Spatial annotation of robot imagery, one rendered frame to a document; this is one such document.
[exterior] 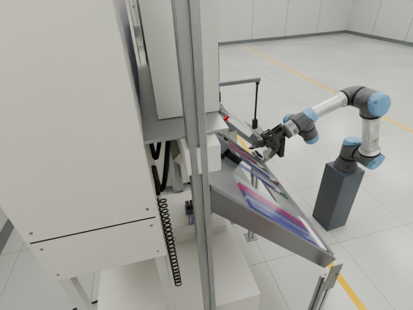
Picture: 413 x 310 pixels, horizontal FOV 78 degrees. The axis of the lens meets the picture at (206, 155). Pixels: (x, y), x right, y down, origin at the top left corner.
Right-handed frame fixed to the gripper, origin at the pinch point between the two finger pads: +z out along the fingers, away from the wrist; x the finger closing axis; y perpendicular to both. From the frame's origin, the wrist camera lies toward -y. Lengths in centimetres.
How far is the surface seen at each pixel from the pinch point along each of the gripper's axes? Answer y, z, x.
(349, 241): -122, -23, 1
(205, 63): 66, -2, 38
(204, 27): 73, -6, 38
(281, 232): 9, 8, 49
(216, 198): 39, 15, 49
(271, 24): -233, -307, -760
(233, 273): -15, 36, 38
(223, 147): 28.0, 8.2, 17.0
